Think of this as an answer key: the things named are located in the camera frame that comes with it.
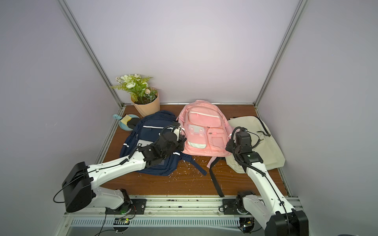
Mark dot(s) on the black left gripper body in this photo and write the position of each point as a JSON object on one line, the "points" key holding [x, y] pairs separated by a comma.
{"points": [[176, 146]]}

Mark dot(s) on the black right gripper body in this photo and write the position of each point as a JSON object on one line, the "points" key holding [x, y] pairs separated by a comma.
{"points": [[236, 148]]}

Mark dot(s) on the cream canvas backpack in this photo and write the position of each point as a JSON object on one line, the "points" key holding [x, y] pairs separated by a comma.
{"points": [[263, 143]]}

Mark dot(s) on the pink backpack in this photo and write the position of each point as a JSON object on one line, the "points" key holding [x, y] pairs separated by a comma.
{"points": [[206, 129]]}

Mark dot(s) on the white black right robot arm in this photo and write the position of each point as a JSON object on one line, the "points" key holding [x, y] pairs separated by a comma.
{"points": [[275, 214]]}

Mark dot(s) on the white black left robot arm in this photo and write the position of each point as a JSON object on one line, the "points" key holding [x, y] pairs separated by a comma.
{"points": [[83, 185]]}

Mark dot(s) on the terracotta flower pot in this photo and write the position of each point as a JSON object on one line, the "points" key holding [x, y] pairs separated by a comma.
{"points": [[146, 107]]}

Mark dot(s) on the black work glove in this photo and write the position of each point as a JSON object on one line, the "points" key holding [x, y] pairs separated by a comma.
{"points": [[132, 123]]}

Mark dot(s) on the yellow sponge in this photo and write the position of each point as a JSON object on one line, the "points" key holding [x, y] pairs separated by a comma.
{"points": [[125, 119]]}

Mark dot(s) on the green white artificial plant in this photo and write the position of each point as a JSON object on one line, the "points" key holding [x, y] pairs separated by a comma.
{"points": [[138, 87]]}

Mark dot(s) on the left corner aluminium profile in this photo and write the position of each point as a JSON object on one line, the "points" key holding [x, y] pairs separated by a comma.
{"points": [[88, 49]]}

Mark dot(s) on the corner aluminium profile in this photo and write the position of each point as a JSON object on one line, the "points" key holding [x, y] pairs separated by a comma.
{"points": [[281, 50], [88, 49]]}

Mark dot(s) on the right corner aluminium profile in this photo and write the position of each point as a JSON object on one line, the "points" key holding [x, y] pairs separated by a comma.
{"points": [[281, 50]]}

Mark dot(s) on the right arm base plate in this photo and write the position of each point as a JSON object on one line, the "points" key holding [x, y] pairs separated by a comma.
{"points": [[233, 207]]}

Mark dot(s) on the aluminium mounting rail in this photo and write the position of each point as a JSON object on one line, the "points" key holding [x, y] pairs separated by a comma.
{"points": [[182, 205]]}

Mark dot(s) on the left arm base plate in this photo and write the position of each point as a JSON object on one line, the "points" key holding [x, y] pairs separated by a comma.
{"points": [[137, 206]]}

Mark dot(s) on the right circuit board with cable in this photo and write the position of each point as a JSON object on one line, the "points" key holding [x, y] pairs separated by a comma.
{"points": [[248, 225]]}

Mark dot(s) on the circuit board with cable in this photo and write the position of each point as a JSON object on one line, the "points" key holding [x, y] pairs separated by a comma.
{"points": [[248, 225], [120, 225]]}

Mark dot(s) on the left circuit board with cable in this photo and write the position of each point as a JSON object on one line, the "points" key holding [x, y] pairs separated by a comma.
{"points": [[120, 225]]}

